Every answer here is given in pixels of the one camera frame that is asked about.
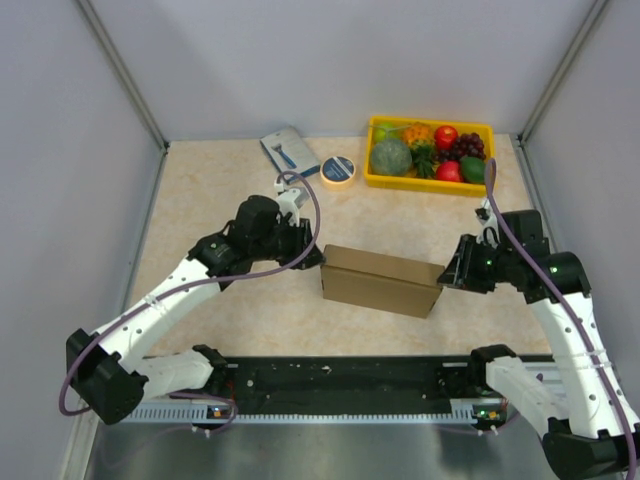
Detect red apple in front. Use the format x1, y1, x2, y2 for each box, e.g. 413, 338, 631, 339
435, 161, 464, 183

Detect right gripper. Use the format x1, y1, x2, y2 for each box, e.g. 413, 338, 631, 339
437, 233, 516, 293

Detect green avocado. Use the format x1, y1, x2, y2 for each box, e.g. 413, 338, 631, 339
459, 156, 485, 185

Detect red apple at back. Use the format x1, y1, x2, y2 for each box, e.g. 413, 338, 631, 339
434, 125, 458, 150

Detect razor package box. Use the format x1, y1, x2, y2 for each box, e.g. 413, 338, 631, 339
259, 126, 320, 177

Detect aluminium frame post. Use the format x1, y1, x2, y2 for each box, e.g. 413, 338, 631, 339
516, 0, 612, 146
72, 0, 169, 153

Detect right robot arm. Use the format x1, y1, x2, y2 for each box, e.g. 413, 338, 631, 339
438, 204, 639, 479

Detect left aluminium frame post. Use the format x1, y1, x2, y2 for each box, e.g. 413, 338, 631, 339
72, 0, 169, 153

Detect right aluminium frame post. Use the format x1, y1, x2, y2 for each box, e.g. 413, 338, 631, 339
516, 0, 612, 146

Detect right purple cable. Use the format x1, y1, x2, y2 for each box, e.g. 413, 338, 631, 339
483, 157, 639, 474

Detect orange pineapple with leaves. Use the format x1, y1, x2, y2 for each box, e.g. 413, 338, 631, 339
402, 123, 436, 179

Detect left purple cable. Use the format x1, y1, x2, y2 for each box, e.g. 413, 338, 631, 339
58, 170, 322, 441

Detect dark purple grape bunch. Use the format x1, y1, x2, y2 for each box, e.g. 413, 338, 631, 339
436, 133, 486, 162

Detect purple cable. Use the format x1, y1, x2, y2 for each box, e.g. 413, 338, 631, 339
58, 170, 322, 441
483, 157, 639, 474

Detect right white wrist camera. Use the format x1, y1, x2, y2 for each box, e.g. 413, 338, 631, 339
475, 198, 499, 248

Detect red apple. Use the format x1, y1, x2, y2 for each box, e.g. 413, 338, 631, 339
435, 161, 464, 183
434, 125, 458, 150

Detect green netted melon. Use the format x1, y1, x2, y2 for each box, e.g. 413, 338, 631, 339
370, 138, 412, 177

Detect brown cardboard box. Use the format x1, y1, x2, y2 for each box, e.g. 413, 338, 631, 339
321, 245, 445, 319

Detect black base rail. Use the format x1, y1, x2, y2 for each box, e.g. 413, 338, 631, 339
126, 356, 518, 431

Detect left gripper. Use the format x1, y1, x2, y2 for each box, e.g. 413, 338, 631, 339
251, 215, 326, 270

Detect yellow plastic tray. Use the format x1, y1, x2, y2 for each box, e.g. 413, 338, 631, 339
364, 115, 495, 197

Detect green apple with stem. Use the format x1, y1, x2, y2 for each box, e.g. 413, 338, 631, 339
370, 122, 410, 143

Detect yellow tape roll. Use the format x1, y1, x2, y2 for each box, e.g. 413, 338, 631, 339
320, 156, 357, 191

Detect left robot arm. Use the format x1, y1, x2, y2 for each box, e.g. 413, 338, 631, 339
63, 187, 324, 425

